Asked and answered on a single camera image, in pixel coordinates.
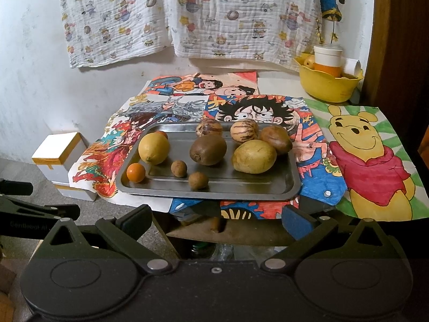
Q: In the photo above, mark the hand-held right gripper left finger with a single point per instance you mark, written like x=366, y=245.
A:
x=140, y=219

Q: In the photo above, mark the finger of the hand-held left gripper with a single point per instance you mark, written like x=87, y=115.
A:
x=16, y=187
x=43, y=209

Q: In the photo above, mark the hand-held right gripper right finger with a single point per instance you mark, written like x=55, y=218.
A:
x=296, y=223

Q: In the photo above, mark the small orange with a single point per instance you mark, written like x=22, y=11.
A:
x=135, y=172
x=162, y=134

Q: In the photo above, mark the small brown kiwi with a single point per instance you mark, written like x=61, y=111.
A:
x=197, y=181
x=178, y=168

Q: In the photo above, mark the yellow lemon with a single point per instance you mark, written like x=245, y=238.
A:
x=154, y=148

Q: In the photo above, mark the yellow-green mango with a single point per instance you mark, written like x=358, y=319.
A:
x=254, y=157

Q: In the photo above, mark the brown mango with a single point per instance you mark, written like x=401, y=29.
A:
x=276, y=139

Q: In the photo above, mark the metal tray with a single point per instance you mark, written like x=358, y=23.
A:
x=218, y=181

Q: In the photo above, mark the large brown kiwi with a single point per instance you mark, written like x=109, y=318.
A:
x=207, y=149

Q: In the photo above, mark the striped pepino melon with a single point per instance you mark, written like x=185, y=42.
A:
x=244, y=130
x=209, y=127

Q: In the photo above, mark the white box yellow tape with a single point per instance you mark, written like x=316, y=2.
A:
x=57, y=154
x=75, y=191

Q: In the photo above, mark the green bottle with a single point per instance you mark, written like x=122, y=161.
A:
x=201, y=250

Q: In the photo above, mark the clear plastic bottle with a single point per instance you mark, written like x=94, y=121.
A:
x=224, y=251

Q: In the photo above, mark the yellow bear drawing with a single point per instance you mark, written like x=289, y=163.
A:
x=365, y=134

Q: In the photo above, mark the colourful cartoon table cover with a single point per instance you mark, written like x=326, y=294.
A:
x=261, y=107

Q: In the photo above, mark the yellow plastic basin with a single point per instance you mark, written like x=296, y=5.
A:
x=325, y=89

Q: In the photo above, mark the yellow pear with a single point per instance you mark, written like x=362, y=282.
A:
x=309, y=62

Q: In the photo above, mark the white paper roll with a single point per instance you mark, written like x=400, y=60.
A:
x=350, y=67

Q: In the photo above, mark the white and orange cup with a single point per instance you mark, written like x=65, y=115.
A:
x=327, y=53

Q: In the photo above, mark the yellow flower twig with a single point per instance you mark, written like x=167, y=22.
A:
x=322, y=41

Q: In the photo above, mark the printed muslin blanket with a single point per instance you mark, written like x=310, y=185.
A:
x=241, y=16
x=110, y=16

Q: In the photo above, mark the wooden cabinet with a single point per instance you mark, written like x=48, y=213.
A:
x=402, y=57

